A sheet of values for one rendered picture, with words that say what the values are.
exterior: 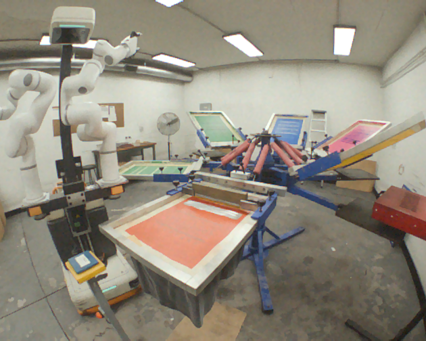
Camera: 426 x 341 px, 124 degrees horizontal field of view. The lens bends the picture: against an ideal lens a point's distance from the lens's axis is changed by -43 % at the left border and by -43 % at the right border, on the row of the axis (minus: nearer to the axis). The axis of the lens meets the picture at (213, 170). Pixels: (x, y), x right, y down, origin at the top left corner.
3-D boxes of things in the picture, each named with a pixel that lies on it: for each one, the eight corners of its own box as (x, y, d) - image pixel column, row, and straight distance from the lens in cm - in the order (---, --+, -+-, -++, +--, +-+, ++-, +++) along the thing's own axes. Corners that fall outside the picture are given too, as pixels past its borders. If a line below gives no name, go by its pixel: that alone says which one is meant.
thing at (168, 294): (200, 330, 105) (195, 273, 70) (138, 289, 126) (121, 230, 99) (203, 326, 106) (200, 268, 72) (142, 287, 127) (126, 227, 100)
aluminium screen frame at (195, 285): (196, 296, 63) (195, 288, 60) (99, 231, 101) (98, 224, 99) (274, 203, 122) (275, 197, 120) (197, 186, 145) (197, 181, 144)
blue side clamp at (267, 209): (259, 229, 96) (260, 216, 92) (249, 226, 97) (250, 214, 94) (276, 206, 122) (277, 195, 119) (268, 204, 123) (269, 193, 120)
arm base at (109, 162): (97, 178, 120) (93, 152, 117) (116, 174, 123) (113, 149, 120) (103, 185, 105) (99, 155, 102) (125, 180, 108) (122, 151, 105)
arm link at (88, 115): (98, 137, 75) (55, 141, 83) (120, 139, 111) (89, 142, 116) (98, 97, 77) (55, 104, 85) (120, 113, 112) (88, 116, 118)
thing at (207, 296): (203, 327, 105) (199, 269, 71) (197, 323, 106) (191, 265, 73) (245, 273, 130) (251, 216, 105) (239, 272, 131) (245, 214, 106)
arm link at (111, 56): (88, 58, 106) (92, 41, 101) (101, 50, 113) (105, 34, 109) (112, 70, 99) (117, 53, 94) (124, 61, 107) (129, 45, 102)
